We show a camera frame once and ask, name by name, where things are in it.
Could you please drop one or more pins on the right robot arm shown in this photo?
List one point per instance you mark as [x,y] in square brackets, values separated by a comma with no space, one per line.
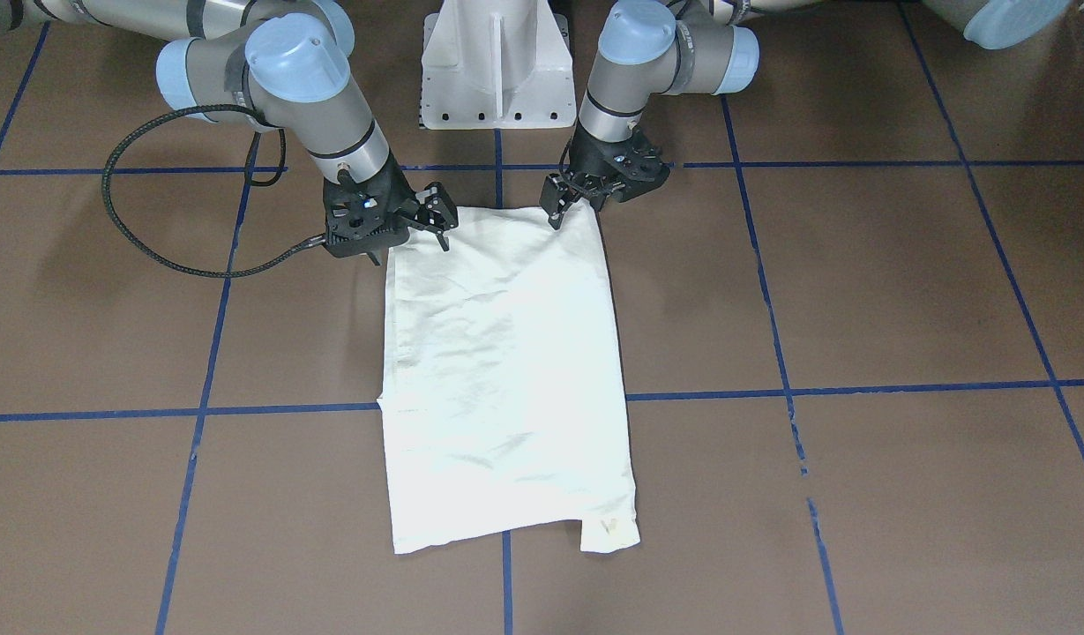
[276,66]

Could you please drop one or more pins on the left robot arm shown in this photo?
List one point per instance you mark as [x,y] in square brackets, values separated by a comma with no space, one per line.
[649,48]

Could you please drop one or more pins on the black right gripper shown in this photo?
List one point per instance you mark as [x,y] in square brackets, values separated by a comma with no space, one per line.
[402,197]

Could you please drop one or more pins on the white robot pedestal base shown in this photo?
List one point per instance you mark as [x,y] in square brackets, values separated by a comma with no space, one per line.
[496,65]

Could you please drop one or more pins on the cream long-sleeve cat shirt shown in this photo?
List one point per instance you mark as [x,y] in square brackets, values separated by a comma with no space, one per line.
[503,394]

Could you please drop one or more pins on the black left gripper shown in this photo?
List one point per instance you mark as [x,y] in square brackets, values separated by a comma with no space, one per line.
[589,164]

